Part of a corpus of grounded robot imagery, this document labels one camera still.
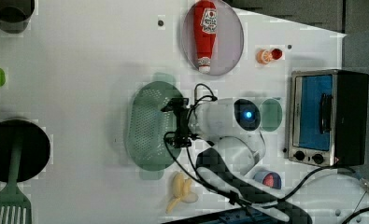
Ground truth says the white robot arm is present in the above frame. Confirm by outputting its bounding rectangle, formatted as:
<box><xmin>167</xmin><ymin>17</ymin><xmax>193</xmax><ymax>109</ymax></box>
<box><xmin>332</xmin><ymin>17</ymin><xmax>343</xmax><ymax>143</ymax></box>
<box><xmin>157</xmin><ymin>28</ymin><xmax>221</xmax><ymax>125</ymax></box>
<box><xmin>161</xmin><ymin>98</ymin><xmax>313</xmax><ymax>224</ymax></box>

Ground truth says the orange slice toy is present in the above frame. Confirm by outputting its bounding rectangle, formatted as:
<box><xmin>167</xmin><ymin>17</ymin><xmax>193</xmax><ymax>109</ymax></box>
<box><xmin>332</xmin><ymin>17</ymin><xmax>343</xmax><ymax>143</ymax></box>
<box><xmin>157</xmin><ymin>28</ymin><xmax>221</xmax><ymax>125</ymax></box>
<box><xmin>256</xmin><ymin>49</ymin><xmax>273</xmax><ymax>64</ymax></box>

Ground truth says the red strawberry toy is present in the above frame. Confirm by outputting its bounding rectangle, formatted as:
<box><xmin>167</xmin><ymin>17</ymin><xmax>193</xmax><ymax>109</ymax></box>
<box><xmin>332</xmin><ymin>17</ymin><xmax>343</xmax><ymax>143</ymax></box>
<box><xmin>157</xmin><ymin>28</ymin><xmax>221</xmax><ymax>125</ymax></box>
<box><xmin>271</xmin><ymin>49</ymin><xmax>283</xmax><ymax>60</ymax></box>

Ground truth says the grey round plate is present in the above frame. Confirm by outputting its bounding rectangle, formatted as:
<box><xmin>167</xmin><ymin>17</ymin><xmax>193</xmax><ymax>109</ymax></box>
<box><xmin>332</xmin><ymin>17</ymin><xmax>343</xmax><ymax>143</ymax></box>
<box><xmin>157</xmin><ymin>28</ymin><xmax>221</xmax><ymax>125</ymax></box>
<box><xmin>181</xmin><ymin>0</ymin><xmax>244</xmax><ymax>77</ymax></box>

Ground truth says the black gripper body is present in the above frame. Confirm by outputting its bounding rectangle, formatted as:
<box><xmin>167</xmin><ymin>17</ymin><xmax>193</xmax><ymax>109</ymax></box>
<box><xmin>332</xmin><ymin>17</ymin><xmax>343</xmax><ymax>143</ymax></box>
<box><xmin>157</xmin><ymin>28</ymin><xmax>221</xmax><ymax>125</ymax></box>
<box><xmin>174</xmin><ymin>108</ymin><xmax>191</xmax><ymax>136</ymax></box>

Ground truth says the green oval strainer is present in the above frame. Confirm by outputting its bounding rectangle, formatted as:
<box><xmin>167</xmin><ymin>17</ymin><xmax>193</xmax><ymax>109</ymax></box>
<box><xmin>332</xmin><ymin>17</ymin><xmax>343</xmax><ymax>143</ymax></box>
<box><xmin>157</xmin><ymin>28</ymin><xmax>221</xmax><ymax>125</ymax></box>
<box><xmin>124</xmin><ymin>73</ymin><xmax>182</xmax><ymax>180</ymax></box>

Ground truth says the black cylinder cup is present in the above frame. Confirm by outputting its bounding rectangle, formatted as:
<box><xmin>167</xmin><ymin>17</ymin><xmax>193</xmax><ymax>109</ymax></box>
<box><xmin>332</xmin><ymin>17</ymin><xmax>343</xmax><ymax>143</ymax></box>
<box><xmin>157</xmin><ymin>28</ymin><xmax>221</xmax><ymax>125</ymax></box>
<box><xmin>0</xmin><ymin>0</ymin><xmax>35</xmax><ymax>34</ymax></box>

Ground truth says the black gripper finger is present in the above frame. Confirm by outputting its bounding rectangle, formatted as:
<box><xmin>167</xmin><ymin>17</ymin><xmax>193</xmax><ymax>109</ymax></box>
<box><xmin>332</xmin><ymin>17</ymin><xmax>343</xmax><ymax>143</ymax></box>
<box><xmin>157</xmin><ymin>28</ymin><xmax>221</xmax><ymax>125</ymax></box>
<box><xmin>161</xmin><ymin>98</ymin><xmax>189</xmax><ymax>112</ymax></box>
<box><xmin>163</xmin><ymin>132</ymin><xmax>192</xmax><ymax>148</ymax></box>

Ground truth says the peeled banana toy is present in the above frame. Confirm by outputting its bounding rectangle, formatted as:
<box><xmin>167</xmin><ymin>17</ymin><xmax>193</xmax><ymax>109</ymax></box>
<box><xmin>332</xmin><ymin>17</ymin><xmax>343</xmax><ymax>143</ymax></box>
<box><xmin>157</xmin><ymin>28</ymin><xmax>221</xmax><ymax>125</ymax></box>
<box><xmin>165</xmin><ymin>173</ymin><xmax>198</xmax><ymax>214</ymax></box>

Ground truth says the black toaster oven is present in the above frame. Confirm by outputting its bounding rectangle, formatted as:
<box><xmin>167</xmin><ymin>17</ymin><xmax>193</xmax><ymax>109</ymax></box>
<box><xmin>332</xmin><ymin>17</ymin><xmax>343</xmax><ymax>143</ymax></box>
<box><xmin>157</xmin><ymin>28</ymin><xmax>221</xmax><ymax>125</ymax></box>
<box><xmin>288</xmin><ymin>69</ymin><xmax>369</xmax><ymax>167</ymax></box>

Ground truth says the red ketchup bottle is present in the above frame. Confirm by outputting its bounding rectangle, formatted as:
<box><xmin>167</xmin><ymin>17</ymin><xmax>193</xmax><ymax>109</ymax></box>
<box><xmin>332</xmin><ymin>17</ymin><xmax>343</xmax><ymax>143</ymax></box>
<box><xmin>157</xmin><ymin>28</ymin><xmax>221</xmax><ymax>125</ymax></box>
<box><xmin>193</xmin><ymin>0</ymin><xmax>218</xmax><ymax>74</ymax></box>

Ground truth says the blue bowl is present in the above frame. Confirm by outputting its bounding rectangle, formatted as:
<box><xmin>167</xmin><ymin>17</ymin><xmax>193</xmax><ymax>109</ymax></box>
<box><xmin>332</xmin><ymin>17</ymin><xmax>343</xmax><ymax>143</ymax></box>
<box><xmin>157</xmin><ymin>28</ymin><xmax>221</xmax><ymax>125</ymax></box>
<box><xmin>253</xmin><ymin>170</ymin><xmax>281</xmax><ymax>189</ymax></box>

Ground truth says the green slotted spatula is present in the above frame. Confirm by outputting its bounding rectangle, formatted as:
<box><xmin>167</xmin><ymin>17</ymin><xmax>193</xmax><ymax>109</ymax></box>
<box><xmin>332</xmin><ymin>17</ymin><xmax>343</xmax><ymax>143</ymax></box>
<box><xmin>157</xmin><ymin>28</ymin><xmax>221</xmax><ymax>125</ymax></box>
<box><xmin>0</xmin><ymin>138</ymin><xmax>32</xmax><ymax>224</ymax></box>

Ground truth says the green cup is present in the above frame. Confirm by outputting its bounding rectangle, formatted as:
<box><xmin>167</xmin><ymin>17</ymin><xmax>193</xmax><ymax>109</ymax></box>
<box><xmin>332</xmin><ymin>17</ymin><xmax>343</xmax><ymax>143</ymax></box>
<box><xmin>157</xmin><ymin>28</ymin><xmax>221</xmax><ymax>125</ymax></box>
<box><xmin>261</xmin><ymin>99</ymin><xmax>283</xmax><ymax>132</ymax></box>

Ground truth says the red fruit in bowl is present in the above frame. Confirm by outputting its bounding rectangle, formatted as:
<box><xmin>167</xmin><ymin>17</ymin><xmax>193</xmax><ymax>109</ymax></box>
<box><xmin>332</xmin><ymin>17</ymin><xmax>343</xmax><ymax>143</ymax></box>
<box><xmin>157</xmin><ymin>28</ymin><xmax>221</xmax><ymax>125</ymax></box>
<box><xmin>263</xmin><ymin>174</ymin><xmax>275</xmax><ymax>188</ymax></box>

